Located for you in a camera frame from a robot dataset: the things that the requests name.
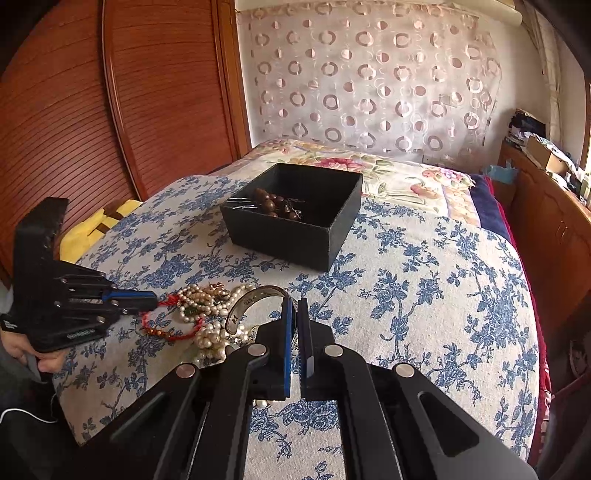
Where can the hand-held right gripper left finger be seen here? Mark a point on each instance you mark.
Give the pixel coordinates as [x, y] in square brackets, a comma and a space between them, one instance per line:
[286, 350]

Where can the silver engraved bangle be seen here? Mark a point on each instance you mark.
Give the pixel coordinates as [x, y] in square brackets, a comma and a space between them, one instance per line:
[240, 307]

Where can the black box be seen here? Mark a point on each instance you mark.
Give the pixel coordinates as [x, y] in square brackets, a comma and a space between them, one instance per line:
[277, 244]

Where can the wooden side cabinet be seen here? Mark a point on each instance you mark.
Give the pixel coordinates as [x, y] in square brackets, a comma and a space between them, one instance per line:
[549, 230]

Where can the cardboard box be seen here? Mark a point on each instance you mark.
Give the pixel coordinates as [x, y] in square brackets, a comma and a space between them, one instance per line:
[545, 157]

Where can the brown wooden wardrobe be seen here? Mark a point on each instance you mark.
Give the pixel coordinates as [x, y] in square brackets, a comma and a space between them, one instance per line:
[115, 115]

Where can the person's left hand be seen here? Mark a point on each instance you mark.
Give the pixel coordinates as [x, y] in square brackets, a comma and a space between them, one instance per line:
[27, 355]

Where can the pink floral quilt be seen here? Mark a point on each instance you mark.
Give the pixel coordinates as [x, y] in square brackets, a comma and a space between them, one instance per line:
[406, 180]

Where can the blue floral blanket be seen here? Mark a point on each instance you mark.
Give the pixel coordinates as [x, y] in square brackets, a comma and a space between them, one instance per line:
[415, 300]

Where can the yellow cloth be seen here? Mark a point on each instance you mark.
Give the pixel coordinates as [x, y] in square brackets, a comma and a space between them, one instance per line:
[78, 240]

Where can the teal cloth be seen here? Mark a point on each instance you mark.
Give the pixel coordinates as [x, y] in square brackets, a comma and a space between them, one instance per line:
[503, 170]

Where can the pile of papers and clothes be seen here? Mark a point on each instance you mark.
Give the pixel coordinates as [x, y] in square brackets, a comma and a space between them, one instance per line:
[524, 127]

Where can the sheer curtain with circles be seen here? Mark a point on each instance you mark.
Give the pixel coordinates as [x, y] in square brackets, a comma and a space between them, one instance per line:
[369, 83]

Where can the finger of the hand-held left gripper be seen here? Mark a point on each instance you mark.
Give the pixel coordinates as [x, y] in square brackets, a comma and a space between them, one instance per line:
[92, 314]
[134, 300]

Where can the navy blanket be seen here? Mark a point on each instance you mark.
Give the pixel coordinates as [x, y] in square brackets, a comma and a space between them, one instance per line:
[489, 203]

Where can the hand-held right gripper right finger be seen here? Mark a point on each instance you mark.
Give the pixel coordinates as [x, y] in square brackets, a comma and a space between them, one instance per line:
[303, 350]

